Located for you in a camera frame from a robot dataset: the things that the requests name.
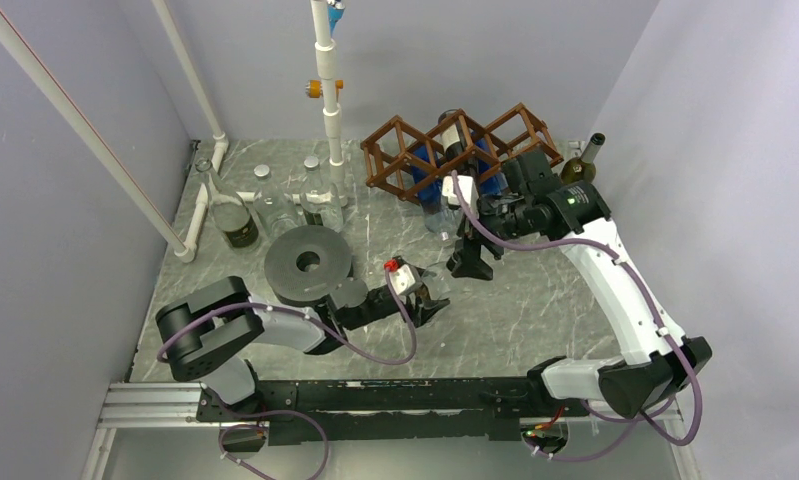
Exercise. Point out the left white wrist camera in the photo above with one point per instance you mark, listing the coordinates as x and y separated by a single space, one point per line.
404 275

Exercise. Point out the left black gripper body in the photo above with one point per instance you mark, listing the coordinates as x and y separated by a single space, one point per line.
381 308

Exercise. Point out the dark green wine bottle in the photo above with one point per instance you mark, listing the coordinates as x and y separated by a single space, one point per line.
582 167

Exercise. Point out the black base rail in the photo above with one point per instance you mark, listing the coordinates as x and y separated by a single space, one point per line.
495 408

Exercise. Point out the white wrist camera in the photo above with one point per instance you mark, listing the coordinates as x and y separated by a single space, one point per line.
458 190
404 275

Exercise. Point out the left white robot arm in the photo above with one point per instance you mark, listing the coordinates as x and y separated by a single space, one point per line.
203 333

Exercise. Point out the blue square bottle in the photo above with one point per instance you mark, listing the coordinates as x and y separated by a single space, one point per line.
438 217
494 185

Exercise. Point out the gold capped dark bottle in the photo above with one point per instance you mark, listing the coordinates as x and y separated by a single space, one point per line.
455 143

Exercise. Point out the black round spool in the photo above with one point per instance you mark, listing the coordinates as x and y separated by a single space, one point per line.
305 263

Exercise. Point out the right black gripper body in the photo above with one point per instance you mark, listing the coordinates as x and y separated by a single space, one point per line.
508 220

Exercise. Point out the clear bottle silver cap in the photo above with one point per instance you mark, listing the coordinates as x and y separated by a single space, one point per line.
276 213

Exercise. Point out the short clear glass bottle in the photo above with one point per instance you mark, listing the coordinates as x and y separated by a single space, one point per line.
319 198

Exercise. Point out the tall clear glass bottle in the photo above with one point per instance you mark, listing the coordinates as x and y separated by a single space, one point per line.
230 214

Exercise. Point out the brown wooden wine rack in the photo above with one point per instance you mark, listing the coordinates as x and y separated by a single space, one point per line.
401 159

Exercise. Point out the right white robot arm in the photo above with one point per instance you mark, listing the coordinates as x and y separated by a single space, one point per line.
657 359

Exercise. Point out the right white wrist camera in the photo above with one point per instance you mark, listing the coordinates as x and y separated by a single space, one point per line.
458 190

